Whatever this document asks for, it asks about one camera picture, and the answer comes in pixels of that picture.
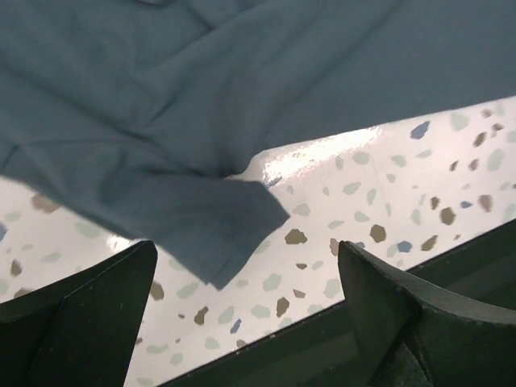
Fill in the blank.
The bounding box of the slate blue t shirt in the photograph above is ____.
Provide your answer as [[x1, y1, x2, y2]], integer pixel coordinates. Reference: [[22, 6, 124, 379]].
[[1, 1, 515, 289]]

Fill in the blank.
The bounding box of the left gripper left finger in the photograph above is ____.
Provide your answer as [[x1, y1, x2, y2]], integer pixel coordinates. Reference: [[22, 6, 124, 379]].
[[1, 241, 157, 387]]

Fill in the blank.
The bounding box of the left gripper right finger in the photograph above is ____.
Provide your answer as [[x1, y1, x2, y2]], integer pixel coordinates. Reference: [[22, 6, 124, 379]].
[[338, 242, 515, 386]]

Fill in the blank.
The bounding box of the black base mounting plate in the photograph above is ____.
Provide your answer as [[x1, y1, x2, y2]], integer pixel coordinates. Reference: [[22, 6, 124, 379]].
[[171, 222, 515, 386]]

